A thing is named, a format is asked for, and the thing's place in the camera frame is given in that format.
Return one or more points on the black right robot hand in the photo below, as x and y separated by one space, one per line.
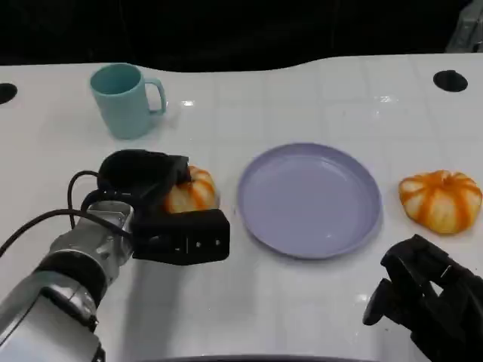
434 301

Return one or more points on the pale green mug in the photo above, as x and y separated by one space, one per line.
120 109

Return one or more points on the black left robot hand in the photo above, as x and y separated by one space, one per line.
136 169

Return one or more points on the grey machine frame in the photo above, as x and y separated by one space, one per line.
466 26

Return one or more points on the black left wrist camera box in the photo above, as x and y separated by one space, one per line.
188 237

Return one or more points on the lilac plate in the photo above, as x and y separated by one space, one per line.
309 203

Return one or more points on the orange white toy bread roll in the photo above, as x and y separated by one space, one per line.
198 192
441 203

